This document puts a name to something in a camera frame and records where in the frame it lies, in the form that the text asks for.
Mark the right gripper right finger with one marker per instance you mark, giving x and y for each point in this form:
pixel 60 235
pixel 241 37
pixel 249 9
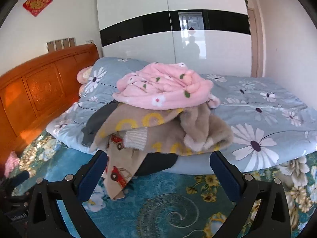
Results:
pixel 272 218

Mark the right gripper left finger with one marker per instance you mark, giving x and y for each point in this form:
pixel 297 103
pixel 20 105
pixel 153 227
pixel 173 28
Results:
pixel 45 218

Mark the pink floral fleece garment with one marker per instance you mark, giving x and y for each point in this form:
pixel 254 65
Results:
pixel 160 86

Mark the pink knitted cloth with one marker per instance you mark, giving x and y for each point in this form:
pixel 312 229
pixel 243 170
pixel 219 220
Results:
pixel 12 161

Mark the beige car print garment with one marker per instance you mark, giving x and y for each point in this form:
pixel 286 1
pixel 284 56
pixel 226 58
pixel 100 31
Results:
pixel 122 165

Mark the dark grey garment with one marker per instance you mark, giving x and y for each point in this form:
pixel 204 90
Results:
pixel 95 122

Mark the light blue daisy quilt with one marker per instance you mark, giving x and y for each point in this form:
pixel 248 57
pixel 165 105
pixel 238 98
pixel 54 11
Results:
pixel 272 127

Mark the teal floral bed blanket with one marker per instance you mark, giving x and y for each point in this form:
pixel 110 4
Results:
pixel 161 204

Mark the orange wooden headboard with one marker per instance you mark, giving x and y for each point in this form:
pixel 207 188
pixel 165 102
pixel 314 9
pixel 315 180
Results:
pixel 37 91

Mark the black garment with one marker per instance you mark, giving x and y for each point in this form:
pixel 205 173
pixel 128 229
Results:
pixel 156 162

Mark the pink pillow roll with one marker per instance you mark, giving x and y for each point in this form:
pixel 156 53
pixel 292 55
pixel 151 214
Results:
pixel 82 78

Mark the white black glossy wardrobe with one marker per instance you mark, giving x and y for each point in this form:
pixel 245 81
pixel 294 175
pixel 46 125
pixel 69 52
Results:
pixel 209 36

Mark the wall switch panel row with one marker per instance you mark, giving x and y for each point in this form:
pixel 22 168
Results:
pixel 60 44

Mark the wooden door frame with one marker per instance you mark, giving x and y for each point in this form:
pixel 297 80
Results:
pixel 258 42

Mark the red fu wall decoration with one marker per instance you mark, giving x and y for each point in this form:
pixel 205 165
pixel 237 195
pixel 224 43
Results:
pixel 36 6

